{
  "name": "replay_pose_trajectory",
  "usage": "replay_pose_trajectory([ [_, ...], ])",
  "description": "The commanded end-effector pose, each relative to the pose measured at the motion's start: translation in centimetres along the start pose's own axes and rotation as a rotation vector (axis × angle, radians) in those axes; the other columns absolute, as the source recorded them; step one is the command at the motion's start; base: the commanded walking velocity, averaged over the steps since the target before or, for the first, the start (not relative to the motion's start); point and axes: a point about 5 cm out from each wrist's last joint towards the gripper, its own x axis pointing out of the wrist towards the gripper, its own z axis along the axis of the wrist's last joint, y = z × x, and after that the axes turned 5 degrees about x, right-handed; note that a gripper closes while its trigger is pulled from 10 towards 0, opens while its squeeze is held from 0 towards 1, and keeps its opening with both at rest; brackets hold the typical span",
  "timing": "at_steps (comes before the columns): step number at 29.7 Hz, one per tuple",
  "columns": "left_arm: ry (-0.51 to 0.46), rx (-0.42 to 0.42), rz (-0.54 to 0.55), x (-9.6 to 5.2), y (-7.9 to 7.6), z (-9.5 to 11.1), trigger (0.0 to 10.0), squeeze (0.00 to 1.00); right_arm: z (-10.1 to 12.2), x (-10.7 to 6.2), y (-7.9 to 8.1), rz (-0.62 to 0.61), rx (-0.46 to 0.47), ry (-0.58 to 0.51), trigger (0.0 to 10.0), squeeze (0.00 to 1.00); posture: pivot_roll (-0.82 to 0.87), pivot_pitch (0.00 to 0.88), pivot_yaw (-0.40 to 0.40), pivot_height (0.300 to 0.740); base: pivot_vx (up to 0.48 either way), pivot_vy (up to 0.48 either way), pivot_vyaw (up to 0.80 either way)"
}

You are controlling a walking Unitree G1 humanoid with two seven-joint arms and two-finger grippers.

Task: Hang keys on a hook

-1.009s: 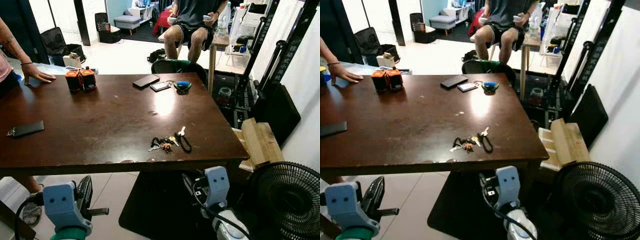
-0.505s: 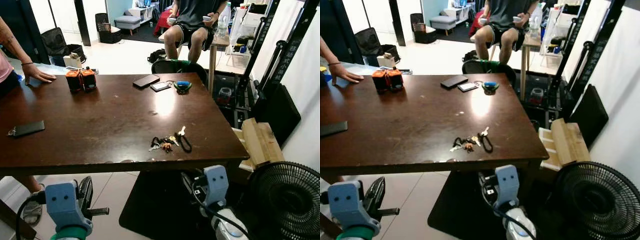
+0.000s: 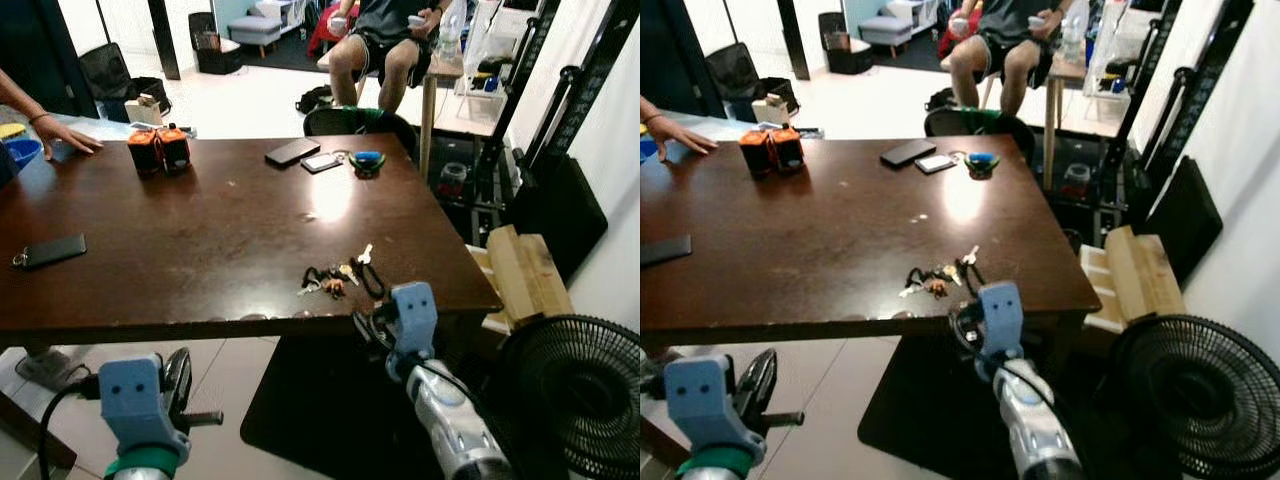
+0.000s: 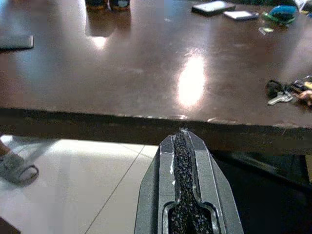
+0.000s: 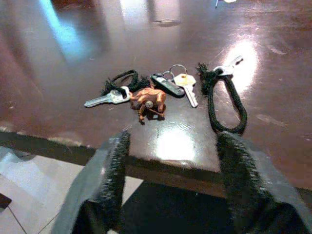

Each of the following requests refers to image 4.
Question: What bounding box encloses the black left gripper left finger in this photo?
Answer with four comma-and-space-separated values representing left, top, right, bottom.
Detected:
134, 129, 190, 234

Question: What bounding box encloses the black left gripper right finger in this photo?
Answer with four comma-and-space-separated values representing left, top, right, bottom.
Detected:
180, 129, 244, 234

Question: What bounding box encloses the dark brown wooden table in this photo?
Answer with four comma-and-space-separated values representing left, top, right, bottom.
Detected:
0, 0, 312, 188

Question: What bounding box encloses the key bunch with black fob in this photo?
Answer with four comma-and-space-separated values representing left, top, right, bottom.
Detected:
266, 75, 312, 107

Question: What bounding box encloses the foot in grey slipper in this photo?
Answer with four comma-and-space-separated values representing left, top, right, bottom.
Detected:
0, 140, 40, 185

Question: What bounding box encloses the silver white phone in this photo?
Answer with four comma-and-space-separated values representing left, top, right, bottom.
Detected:
223, 10, 260, 21

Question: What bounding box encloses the black flat box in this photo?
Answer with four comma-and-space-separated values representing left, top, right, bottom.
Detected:
191, 0, 237, 17

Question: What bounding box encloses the black flat tablet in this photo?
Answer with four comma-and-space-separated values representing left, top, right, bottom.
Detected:
0, 35, 34, 51

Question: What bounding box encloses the white paper item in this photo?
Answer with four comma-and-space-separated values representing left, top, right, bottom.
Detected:
293, 0, 312, 14

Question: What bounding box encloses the teal plush toy keychain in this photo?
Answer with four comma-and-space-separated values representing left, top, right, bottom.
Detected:
261, 5, 298, 27

